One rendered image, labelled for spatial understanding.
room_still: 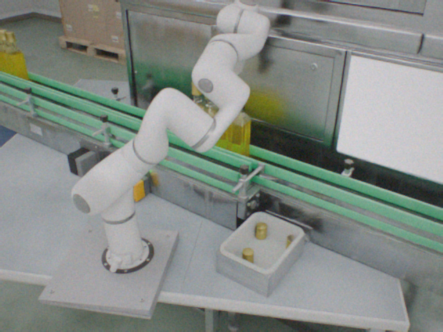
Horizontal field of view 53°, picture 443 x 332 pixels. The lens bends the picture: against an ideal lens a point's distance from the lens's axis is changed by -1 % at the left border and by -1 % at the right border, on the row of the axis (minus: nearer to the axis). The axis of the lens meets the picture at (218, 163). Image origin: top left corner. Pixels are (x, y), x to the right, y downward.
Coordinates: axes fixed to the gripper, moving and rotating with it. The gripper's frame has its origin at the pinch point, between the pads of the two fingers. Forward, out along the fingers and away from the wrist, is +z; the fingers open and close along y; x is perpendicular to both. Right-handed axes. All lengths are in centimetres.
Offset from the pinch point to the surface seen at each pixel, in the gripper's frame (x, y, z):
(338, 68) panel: 28.3, -12.0, -17.5
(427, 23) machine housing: 44, -15, -38
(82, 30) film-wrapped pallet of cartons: -333, -238, 180
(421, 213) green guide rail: 69, -3, 6
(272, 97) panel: 11.2, -12.8, 2.2
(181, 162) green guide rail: -2.3, 13.1, 25.4
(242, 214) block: 25.1, 15.4, 27.3
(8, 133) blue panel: -102, 13, 74
